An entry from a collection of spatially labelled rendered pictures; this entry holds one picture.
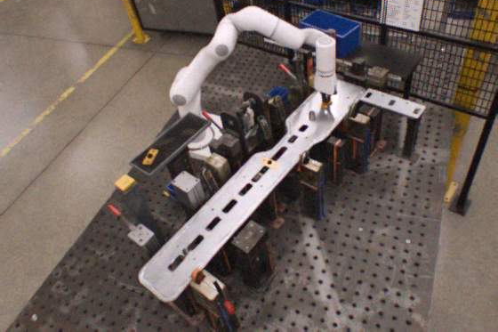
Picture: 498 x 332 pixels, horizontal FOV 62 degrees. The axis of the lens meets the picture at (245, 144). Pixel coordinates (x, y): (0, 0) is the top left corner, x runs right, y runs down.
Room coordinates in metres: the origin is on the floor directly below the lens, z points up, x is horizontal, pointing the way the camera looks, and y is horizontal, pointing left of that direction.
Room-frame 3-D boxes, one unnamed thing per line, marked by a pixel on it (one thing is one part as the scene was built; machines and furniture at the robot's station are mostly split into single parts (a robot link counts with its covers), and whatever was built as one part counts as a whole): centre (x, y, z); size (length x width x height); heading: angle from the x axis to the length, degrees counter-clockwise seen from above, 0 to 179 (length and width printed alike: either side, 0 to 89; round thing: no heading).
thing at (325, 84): (1.55, -0.43, 1.14); 0.10 x 0.07 x 0.11; 43
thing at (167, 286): (1.22, -0.08, 1.00); 1.38 x 0.22 x 0.02; 133
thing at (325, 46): (1.56, -0.43, 1.29); 0.09 x 0.08 x 0.13; 163
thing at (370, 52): (1.99, -0.62, 1.02); 0.90 x 0.22 x 0.03; 43
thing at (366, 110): (1.46, -0.61, 0.84); 0.11 x 0.10 x 0.28; 43
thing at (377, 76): (1.64, -0.72, 0.88); 0.08 x 0.08 x 0.36; 43
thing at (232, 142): (1.36, 0.07, 0.89); 0.13 x 0.11 x 0.38; 43
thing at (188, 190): (1.14, 0.26, 0.90); 0.13 x 0.10 x 0.41; 43
